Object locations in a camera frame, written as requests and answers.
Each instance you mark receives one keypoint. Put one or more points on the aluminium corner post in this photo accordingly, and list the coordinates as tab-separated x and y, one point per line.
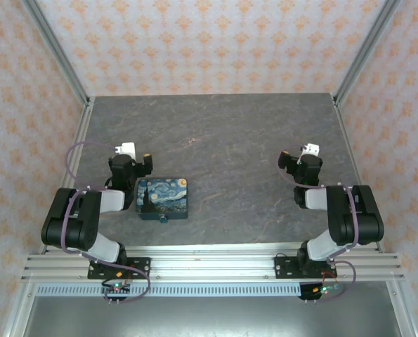
59	52
362	52

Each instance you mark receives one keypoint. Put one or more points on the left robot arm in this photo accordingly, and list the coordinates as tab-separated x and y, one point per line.
75	224

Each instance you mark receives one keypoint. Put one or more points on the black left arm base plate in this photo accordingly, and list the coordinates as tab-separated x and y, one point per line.
138	268

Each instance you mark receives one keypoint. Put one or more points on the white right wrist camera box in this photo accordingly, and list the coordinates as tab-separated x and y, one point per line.
312	149

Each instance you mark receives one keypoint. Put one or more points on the grey metal shelf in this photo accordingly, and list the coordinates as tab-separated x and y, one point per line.
212	319

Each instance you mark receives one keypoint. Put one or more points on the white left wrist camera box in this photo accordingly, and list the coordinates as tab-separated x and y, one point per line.
127	149

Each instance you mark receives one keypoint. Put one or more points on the starry night print box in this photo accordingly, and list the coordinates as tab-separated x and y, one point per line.
161	198

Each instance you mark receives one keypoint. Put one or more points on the blue round padlock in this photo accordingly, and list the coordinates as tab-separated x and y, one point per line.
163	219

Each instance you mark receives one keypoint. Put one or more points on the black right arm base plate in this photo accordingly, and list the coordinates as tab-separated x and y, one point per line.
287	267

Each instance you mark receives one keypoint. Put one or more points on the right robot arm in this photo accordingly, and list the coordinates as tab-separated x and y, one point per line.
366	217

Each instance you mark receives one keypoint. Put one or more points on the aluminium mounting rail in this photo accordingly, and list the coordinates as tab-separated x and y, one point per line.
212	267

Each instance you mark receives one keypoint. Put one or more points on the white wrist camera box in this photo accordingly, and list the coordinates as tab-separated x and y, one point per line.
127	149
312	149

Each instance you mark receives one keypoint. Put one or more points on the aluminium frame leg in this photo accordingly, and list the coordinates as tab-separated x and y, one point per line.
402	312
19	312

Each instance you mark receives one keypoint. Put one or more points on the aluminium table side rail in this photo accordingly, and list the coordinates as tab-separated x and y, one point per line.
348	140
85	123

